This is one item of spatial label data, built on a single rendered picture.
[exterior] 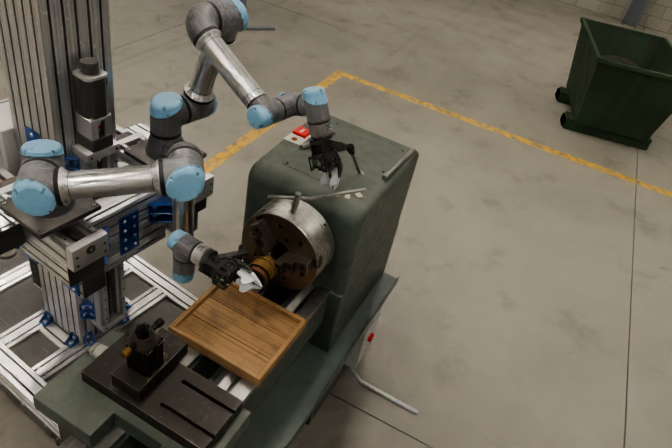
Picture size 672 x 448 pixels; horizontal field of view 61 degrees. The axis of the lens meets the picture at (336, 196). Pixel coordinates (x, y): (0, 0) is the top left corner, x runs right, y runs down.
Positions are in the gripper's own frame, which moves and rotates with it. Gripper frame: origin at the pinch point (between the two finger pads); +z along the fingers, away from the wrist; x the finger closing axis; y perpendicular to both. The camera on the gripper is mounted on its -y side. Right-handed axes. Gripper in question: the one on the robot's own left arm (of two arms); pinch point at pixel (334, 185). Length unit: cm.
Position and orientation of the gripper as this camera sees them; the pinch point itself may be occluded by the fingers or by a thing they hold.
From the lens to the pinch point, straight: 197.0
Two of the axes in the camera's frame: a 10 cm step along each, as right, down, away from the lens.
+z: 1.6, 8.9, 4.3
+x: 8.8, 0.8, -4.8
